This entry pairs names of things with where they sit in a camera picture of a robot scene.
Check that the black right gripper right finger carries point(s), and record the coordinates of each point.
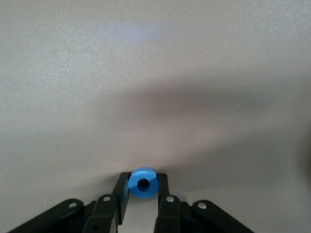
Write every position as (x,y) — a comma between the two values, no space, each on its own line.
(167,216)

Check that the blue foam letter o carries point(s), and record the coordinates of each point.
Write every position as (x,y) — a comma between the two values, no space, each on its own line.
(133,189)

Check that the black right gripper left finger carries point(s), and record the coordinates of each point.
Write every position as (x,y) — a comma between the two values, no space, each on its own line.
(102,213)

